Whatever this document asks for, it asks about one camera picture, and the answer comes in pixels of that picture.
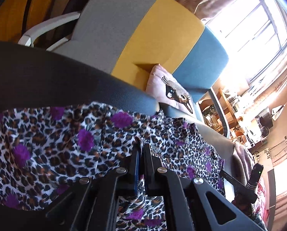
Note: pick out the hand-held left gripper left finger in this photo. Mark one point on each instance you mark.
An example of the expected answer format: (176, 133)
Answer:
(136, 173)

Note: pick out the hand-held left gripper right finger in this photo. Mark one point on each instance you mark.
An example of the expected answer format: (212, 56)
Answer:
(148, 163)

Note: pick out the leopard print garment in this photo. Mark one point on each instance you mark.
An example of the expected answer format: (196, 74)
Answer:
(49, 144)

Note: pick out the red bed blanket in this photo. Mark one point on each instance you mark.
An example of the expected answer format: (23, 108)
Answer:
(261, 197)

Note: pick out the grey fleece blanket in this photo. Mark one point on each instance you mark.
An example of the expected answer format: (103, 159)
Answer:
(242, 161)

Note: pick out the bright side window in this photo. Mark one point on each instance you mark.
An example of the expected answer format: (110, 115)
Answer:
(286, 178)

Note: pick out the cardboard with flower stickers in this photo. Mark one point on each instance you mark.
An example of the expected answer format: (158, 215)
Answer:
(266, 154)

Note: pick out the small desk fan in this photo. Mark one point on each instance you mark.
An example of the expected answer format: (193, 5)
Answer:
(264, 131)

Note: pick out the pink printed cushion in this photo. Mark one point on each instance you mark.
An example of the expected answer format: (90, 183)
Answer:
(162, 86)

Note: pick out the wooden side table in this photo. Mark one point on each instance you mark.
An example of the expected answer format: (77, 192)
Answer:
(226, 115)

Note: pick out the pink patterned curtain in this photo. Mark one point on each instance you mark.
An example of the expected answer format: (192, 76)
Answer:
(278, 84)

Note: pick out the grey yellow blue sofa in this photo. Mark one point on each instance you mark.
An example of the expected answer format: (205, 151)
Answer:
(145, 28)

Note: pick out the orange wooden cabinet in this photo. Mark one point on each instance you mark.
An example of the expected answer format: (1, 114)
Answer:
(11, 14)

